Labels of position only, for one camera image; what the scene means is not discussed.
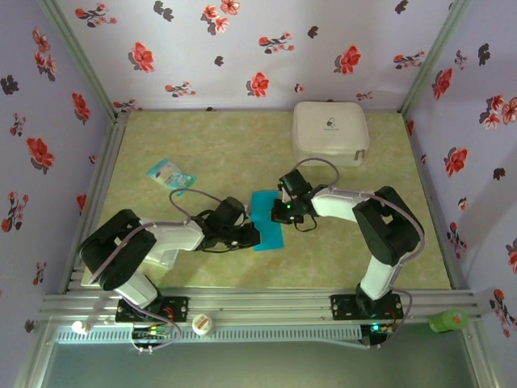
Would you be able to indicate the blue square paper sheet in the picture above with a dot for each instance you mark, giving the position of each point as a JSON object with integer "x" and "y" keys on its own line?
{"x": 270, "y": 236}

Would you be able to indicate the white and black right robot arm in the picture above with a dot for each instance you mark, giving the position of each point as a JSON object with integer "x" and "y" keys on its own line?
{"x": 339, "y": 204}

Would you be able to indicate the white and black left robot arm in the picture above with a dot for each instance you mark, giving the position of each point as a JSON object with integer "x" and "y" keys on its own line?
{"x": 177, "y": 238}

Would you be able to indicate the clear plastic bag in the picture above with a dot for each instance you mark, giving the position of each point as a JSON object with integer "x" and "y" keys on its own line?
{"x": 169, "y": 258}

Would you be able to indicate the white zippered pouch case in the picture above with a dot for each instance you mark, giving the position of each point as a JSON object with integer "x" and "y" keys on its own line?
{"x": 329, "y": 133}

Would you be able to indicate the light blue snack packet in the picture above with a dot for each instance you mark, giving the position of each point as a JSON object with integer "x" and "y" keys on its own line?
{"x": 169, "y": 175}

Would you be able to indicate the white jar with red label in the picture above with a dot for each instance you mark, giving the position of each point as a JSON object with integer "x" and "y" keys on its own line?
{"x": 203, "y": 324}

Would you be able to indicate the circuit board with lit leds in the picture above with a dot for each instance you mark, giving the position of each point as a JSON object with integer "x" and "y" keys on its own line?
{"x": 151, "y": 332}
{"x": 379, "y": 329}

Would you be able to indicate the small white bottle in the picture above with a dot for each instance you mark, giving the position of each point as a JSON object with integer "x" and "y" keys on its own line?
{"x": 80, "y": 326}

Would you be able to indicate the green plastic bottle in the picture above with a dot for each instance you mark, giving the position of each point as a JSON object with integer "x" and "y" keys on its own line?
{"x": 446, "y": 321}

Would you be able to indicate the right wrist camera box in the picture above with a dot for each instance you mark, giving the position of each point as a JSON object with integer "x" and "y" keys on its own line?
{"x": 295, "y": 182}

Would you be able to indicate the aluminium frame rail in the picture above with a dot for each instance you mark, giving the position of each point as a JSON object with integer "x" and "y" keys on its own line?
{"x": 262, "y": 305}

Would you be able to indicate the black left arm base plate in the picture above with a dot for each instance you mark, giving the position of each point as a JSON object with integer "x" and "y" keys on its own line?
{"x": 179, "y": 307}

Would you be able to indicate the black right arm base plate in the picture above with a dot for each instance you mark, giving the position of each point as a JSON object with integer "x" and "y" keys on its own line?
{"x": 343, "y": 307}

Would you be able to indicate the aluminium side rail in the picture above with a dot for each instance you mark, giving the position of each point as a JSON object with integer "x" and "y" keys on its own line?
{"x": 106, "y": 161}
{"x": 413, "y": 141}

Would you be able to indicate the aluminium corner post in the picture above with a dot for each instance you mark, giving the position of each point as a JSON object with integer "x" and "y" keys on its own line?
{"x": 434, "y": 56}
{"x": 76, "y": 56}

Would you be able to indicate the aluminium lower frame bar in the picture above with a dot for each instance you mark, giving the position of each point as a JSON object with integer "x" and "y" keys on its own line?
{"x": 482, "y": 359}
{"x": 34, "y": 355}

